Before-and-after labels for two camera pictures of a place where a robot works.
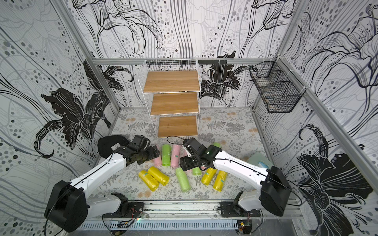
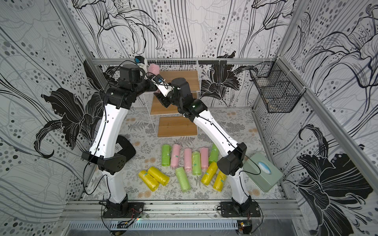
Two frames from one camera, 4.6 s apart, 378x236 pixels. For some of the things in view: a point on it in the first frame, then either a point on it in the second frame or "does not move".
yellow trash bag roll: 149,180 does not move
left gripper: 152,155 → 149,85
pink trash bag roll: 157,161 → 154,69
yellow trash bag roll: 160,176 does not move
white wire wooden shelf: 172,88 does not move
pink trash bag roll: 175,156 does not move
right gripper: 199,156 → 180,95
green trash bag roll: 183,179 does not move
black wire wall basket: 279,89 does not move
